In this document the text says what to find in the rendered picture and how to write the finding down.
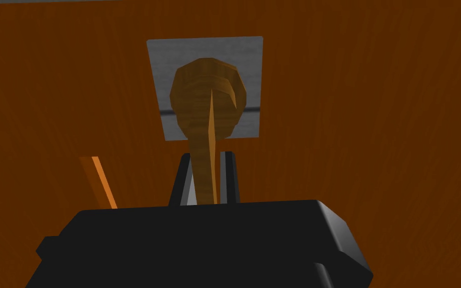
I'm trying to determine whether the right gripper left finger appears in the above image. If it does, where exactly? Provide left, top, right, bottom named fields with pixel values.
left=168, top=152, right=198, bottom=208

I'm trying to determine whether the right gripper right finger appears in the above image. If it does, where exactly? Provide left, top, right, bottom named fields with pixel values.
left=216, top=150, right=242, bottom=205

